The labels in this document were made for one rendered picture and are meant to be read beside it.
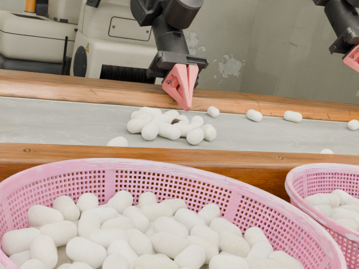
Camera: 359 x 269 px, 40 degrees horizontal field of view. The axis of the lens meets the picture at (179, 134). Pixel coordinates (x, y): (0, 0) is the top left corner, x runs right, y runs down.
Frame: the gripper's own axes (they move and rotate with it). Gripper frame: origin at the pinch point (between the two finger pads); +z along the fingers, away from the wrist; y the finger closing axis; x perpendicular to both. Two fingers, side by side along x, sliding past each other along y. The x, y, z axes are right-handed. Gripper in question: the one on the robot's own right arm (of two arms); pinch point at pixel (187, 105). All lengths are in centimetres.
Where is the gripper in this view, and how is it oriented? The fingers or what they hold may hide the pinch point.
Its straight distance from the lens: 87.8
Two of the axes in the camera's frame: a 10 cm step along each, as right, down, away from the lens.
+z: 2.0, 8.4, -4.9
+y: 8.9, 0.5, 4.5
